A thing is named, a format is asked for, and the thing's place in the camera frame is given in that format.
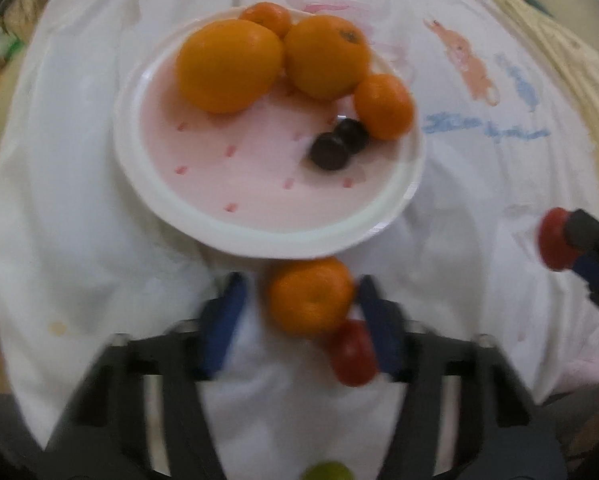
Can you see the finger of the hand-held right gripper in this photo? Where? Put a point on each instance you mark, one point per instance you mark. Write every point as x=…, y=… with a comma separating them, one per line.
x=595, y=274
x=594, y=241

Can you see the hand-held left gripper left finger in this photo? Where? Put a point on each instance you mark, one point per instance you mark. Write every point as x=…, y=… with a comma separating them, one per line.
x=224, y=327

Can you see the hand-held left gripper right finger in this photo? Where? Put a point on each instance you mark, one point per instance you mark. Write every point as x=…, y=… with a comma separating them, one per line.
x=379, y=332

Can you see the red tomato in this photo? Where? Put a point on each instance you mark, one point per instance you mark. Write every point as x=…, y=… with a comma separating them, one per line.
x=352, y=356
x=554, y=240

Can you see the small tangerine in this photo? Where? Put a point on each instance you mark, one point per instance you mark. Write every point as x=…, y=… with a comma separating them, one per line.
x=312, y=297
x=384, y=106
x=267, y=17

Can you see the pink strawberry plate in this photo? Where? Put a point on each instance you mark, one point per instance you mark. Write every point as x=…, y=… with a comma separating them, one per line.
x=239, y=195

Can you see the green tomato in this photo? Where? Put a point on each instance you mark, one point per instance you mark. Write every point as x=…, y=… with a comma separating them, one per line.
x=329, y=472

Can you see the dark purple plum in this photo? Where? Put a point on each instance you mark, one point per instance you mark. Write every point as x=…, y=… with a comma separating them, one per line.
x=353, y=135
x=329, y=152

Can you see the large orange with stem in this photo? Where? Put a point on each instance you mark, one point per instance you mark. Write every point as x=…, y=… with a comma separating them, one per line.
x=327, y=56

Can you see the pink cloth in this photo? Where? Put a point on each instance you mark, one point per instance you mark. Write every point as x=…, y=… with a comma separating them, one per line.
x=595, y=360

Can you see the white printed bedsheet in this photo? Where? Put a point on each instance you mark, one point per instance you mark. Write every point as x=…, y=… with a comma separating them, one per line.
x=79, y=220

